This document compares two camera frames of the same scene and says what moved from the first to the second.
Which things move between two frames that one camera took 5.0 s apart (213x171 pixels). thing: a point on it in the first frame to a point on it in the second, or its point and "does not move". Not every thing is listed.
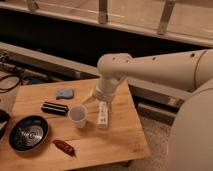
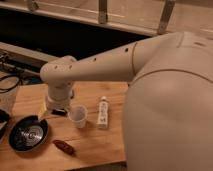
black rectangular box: [54, 108] does not move
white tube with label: [103, 115] does not move
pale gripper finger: [89, 100] to [43, 111]
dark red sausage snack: [65, 147] does not move
